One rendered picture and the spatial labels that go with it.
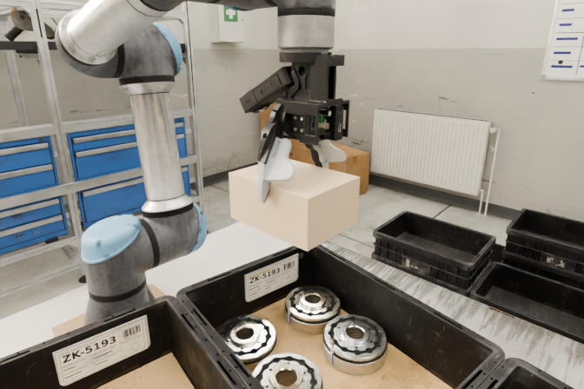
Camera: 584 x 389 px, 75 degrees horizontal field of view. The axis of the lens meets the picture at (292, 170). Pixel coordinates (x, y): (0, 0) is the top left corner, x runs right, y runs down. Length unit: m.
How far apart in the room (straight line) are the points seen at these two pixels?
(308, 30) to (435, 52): 3.08
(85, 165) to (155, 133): 1.58
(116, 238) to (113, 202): 1.71
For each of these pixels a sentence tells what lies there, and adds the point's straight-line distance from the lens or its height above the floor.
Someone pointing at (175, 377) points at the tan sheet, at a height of 0.83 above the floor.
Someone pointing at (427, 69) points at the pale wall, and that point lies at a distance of 3.57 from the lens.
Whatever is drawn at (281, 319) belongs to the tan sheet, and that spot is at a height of 0.83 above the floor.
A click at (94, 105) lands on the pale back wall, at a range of 3.32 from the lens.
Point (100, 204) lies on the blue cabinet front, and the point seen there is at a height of 0.44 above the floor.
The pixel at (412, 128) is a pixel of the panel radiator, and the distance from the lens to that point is 3.53.
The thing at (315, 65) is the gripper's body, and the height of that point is 1.29.
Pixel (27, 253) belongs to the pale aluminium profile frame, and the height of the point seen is 0.29.
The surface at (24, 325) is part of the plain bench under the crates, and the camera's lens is 1.13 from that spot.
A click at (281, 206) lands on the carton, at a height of 1.10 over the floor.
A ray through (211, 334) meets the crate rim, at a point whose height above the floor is 0.93.
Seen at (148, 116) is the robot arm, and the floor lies 1.17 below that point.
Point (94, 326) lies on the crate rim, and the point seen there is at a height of 0.93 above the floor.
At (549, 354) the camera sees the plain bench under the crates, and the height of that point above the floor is 0.70.
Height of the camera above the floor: 1.31
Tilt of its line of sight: 18 degrees down
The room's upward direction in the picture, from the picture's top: straight up
